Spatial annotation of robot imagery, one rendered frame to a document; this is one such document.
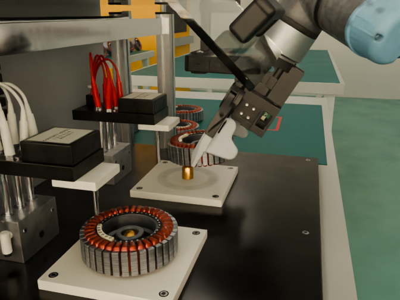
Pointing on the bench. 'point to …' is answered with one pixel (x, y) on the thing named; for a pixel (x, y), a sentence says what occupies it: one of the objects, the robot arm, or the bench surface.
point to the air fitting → (6, 243)
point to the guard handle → (256, 19)
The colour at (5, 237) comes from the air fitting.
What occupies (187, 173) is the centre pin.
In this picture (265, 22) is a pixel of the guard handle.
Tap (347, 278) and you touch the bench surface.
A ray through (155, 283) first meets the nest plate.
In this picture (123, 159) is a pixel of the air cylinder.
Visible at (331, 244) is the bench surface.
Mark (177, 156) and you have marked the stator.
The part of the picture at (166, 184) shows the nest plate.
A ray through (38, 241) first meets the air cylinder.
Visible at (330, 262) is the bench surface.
